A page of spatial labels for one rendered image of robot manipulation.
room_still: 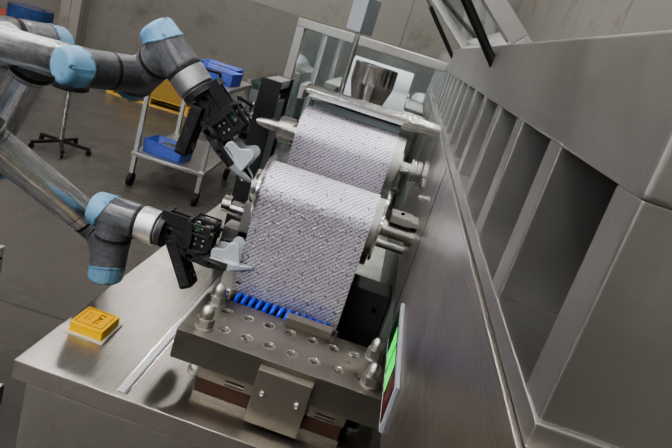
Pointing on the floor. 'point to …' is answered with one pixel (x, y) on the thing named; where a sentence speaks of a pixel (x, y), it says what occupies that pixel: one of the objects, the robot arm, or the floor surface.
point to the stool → (63, 123)
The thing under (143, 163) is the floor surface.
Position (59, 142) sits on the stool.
